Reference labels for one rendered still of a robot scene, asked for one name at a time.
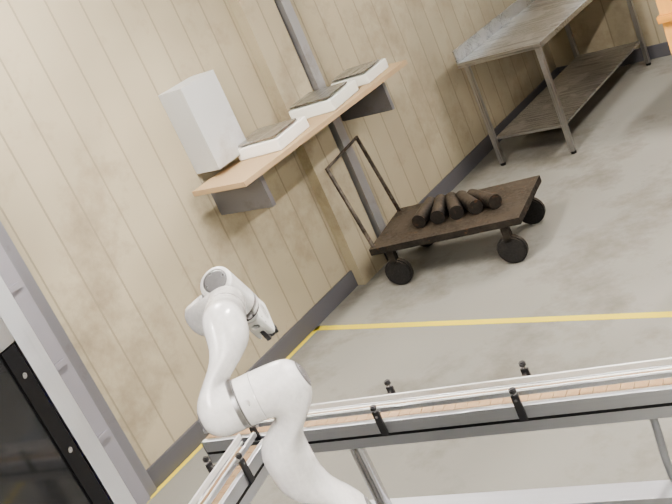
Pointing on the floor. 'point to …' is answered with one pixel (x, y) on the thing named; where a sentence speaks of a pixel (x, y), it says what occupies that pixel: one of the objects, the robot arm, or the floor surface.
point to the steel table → (531, 35)
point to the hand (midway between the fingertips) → (269, 329)
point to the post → (62, 399)
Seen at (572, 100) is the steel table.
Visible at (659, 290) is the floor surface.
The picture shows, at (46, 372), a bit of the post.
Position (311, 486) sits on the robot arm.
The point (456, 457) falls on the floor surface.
